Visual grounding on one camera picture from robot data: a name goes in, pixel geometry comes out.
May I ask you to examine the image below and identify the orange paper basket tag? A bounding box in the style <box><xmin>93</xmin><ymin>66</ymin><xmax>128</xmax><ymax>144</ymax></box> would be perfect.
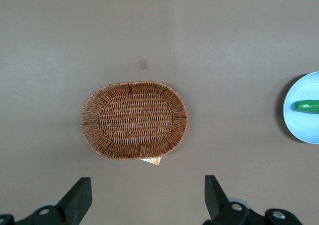
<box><xmin>140</xmin><ymin>156</ymin><xmax>162</xmax><ymax>166</ymax></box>

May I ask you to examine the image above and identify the light blue round plate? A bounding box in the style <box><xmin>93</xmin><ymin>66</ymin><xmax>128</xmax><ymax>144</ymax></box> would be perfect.
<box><xmin>283</xmin><ymin>71</ymin><xmax>319</xmax><ymax>144</ymax></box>

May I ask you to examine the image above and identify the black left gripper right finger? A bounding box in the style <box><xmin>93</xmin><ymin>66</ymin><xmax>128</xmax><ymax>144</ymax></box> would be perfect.
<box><xmin>203</xmin><ymin>175</ymin><xmax>250</xmax><ymax>225</ymax></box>

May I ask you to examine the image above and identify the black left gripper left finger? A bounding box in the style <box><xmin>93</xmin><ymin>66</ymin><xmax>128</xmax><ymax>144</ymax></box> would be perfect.
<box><xmin>14</xmin><ymin>177</ymin><xmax>93</xmax><ymax>225</ymax></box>

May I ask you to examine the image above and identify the brown oval wicker basket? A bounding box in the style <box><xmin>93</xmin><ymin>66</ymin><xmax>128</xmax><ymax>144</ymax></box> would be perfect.
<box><xmin>81</xmin><ymin>80</ymin><xmax>188</xmax><ymax>160</ymax></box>

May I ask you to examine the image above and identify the green cucumber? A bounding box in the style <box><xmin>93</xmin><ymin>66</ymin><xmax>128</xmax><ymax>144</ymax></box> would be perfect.
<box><xmin>293</xmin><ymin>100</ymin><xmax>319</xmax><ymax>114</ymax></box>

